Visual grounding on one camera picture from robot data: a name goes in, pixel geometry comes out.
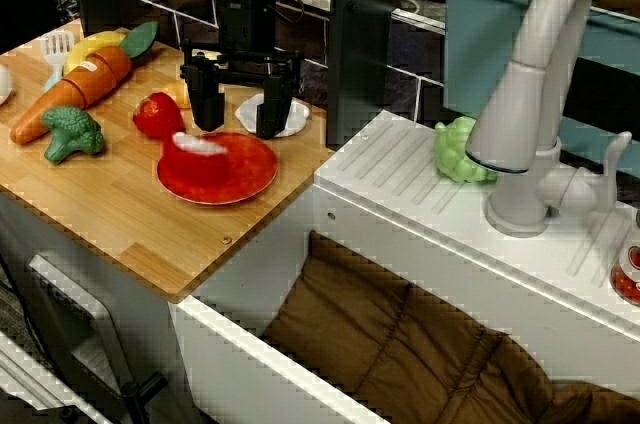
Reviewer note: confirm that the green toy lettuce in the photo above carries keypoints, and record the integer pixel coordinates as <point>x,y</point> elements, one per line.
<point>452,154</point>

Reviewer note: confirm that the teal plastic bin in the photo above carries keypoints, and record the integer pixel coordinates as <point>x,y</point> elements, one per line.
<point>480,34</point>

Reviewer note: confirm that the white toy egg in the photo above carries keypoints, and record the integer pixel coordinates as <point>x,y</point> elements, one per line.
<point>5,84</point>

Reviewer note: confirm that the brown quilted cloth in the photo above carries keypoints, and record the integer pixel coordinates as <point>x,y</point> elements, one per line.
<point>380,324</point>

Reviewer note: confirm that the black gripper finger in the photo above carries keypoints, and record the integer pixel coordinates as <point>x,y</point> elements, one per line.
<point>272,109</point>
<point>206,101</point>

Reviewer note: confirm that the orange sliced toy carrot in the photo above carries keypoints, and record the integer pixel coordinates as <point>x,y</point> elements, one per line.
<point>85,81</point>

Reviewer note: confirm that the red cup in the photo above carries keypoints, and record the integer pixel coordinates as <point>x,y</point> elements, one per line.
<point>195,161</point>

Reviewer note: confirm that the grey toy faucet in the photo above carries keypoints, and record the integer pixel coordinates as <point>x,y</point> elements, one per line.
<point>530,79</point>

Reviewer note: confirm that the red white tomato can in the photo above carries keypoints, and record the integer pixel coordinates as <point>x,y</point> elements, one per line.
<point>627,269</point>

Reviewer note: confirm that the white cabinet door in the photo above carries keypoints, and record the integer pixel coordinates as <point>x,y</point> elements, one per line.
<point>75,304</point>

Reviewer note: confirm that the red round plate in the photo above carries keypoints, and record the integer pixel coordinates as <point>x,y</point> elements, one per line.
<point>250,169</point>

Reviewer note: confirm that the green toy broccoli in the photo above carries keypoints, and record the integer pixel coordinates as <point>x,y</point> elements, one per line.
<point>70,131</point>

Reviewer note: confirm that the red toy strawberry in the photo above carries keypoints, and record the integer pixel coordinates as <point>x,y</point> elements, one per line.
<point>157,116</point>

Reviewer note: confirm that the yellow toy banana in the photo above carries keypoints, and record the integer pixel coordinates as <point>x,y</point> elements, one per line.
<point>92,44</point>

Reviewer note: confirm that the white toy sink counter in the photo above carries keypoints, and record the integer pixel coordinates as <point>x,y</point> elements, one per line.
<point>425,234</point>

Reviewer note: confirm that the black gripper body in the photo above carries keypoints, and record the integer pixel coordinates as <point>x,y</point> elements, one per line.
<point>247,24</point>

